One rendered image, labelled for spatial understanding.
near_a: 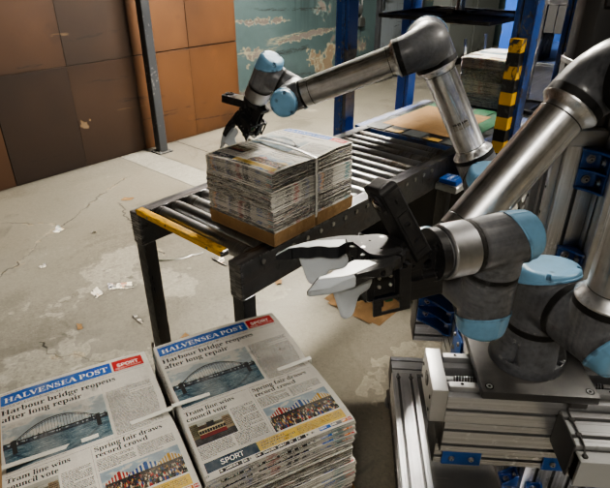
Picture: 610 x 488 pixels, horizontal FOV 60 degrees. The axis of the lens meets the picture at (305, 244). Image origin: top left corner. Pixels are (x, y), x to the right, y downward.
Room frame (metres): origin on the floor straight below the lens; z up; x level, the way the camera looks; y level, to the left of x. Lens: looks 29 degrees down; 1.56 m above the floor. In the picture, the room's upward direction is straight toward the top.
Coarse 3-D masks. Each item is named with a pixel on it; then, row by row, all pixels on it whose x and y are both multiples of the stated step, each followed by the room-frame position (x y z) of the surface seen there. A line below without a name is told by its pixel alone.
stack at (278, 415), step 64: (256, 320) 0.97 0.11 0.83; (64, 384) 0.77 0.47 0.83; (128, 384) 0.77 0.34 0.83; (192, 384) 0.77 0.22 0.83; (256, 384) 0.77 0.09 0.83; (320, 384) 0.77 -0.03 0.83; (64, 448) 0.62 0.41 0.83; (128, 448) 0.62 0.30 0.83; (192, 448) 0.62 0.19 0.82; (256, 448) 0.62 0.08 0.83; (320, 448) 0.65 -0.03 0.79
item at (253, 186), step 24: (240, 144) 1.62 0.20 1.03; (216, 168) 1.51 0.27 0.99; (240, 168) 1.44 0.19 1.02; (264, 168) 1.39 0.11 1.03; (288, 168) 1.41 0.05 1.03; (216, 192) 1.51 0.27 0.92; (240, 192) 1.43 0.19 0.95; (264, 192) 1.37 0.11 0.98; (288, 192) 1.41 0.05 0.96; (240, 216) 1.43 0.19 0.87; (264, 216) 1.37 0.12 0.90; (288, 216) 1.39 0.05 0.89
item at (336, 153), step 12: (276, 132) 1.75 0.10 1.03; (288, 132) 1.75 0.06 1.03; (300, 132) 1.75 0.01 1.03; (288, 144) 1.62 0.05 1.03; (300, 144) 1.62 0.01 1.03; (312, 144) 1.61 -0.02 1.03; (324, 144) 1.60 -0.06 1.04; (336, 144) 1.60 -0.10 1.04; (348, 144) 1.61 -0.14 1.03; (324, 156) 1.53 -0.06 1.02; (336, 156) 1.57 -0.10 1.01; (348, 156) 1.62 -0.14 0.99; (324, 168) 1.53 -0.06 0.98; (336, 168) 1.57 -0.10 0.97; (348, 168) 1.61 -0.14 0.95; (324, 180) 1.53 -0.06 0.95; (336, 180) 1.57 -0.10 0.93; (348, 180) 1.61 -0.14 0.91; (324, 192) 1.52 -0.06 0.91; (336, 192) 1.57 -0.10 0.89; (348, 192) 1.61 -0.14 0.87; (324, 204) 1.52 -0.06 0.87
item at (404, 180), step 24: (432, 168) 2.06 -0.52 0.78; (456, 168) 2.24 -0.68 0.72; (408, 192) 1.93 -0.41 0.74; (336, 216) 1.58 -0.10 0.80; (360, 216) 1.69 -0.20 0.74; (288, 240) 1.41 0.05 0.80; (312, 240) 1.49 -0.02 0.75; (240, 264) 1.27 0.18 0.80; (264, 264) 1.33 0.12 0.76; (288, 264) 1.41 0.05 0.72; (240, 288) 1.26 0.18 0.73
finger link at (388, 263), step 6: (372, 258) 0.56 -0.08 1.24; (378, 258) 0.54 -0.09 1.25; (384, 258) 0.54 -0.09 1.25; (390, 258) 0.54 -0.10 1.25; (396, 258) 0.54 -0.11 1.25; (378, 264) 0.52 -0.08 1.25; (384, 264) 0.52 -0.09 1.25; (390, 264) 0.52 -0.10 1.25; (396, 264) 0.54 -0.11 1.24; (366, 270) 0.51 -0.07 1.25; (372, 270) 0.51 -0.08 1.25; (378, 270) 0.51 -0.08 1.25; (384, 270) 0.52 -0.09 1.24; (390, 270) 0.52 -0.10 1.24; (360, 276) 0.50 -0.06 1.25; (366, 276) 0.50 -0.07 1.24; (372, 276) 0.51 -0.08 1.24; (378, 276) 0.51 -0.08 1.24; (384, 276) 0.52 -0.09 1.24; (360, 282) 0.50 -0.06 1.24
